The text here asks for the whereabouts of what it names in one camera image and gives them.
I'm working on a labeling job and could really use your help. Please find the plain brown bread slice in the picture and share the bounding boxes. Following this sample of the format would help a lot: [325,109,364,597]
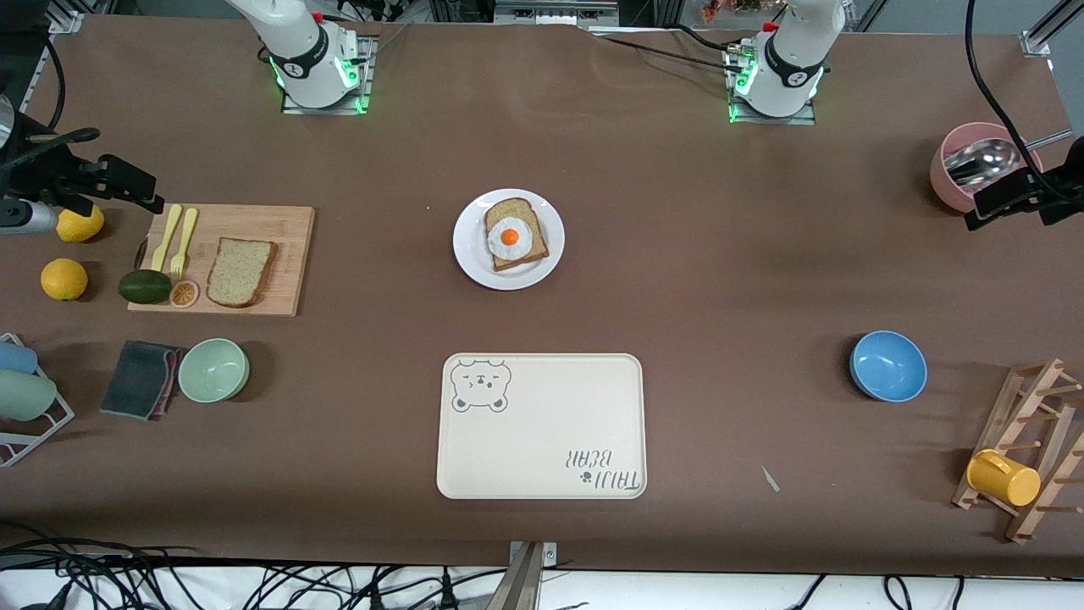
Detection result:
[206,237,279,308]

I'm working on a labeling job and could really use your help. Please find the white round plate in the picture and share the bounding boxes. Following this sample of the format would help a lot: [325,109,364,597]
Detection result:
[453,188,566,291]

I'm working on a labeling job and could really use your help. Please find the fried egg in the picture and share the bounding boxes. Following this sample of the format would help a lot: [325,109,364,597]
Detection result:
[487,217,534,258]

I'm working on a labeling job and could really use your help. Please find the yellow plastic knife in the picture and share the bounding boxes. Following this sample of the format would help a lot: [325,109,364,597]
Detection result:
[151,203,183,274]

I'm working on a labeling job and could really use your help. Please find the metal ladle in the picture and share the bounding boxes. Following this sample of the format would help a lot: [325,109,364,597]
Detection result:
[943,130,1074,189]

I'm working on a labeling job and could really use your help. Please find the yellow plastic fork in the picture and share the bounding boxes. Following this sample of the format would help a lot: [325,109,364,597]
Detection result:
[170,208,199,280]

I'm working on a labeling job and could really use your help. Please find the yellow lemon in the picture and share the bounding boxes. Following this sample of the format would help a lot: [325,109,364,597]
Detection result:
[41,258,89,302]
[56,206,106,244]

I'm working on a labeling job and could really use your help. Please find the pink bowl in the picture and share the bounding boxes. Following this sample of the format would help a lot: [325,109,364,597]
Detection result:
[930,122,1044,214]

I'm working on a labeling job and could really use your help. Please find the dark green avocado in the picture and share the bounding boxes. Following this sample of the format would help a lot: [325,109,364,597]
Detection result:
[118,269,173,305]

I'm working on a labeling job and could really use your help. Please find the wooden cutting board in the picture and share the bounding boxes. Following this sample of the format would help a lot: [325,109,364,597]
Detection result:
[127,205,316,318]

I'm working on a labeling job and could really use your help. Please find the dark grey cloth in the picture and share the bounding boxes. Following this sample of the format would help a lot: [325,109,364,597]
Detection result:
[100,341,180,421]

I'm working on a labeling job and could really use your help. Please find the pink cloth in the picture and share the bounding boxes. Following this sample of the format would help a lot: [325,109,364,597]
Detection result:
[157,346,185,416]

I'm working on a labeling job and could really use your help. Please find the pale green bowl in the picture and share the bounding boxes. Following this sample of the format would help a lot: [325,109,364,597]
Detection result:
[178,338,251,404]

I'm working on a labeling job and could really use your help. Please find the wooden mug rack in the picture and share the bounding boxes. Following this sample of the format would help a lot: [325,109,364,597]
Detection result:
[951,358,1084,545]

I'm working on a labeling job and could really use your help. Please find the blue bowl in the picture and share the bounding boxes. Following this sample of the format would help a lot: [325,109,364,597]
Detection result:
[849,330,928,402]

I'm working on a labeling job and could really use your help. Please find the light blue cup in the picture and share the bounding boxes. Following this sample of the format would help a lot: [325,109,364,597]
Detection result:
[0,341,39,375]

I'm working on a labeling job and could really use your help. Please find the pale green cup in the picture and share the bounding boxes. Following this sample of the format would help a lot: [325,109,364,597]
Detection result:
[0,370,58,422]

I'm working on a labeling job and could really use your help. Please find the yellow mug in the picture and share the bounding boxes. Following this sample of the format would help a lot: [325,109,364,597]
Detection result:
[966,449,1042,507]

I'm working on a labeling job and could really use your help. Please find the grey equipment box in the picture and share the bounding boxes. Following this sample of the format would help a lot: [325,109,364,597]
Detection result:
[495,0,621,26]

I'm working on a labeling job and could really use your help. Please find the cream bear print tray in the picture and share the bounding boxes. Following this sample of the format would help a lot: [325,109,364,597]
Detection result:
[436,353,648,500]

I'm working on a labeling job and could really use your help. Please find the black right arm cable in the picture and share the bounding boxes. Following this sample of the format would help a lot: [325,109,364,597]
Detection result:
[41,38,67,132]

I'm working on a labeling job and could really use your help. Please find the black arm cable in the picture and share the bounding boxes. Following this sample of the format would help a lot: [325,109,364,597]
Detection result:
[965,0,1047,175]
[41,38,67,132]

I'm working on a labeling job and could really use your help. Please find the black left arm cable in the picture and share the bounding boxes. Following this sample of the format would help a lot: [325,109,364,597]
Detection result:
[965,0,1047,175]

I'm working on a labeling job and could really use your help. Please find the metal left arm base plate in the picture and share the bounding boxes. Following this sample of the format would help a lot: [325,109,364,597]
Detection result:
[727,47,817,126]

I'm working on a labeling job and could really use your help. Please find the white wire rack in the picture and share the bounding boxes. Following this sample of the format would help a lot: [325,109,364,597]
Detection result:
[0,332,75,468]

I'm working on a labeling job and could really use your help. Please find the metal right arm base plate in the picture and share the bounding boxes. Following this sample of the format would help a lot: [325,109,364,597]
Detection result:
[281,34,375,116]

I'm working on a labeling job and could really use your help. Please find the black cable on table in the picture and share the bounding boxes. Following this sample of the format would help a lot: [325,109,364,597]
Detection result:
[589,25,746,75]

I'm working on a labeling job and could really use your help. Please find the black floor cable tangle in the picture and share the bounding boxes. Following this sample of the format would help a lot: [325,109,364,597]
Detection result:
[0,521,509,610]

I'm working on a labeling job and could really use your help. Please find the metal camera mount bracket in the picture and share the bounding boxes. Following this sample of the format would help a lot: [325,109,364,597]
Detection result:
[500,541,560,610]

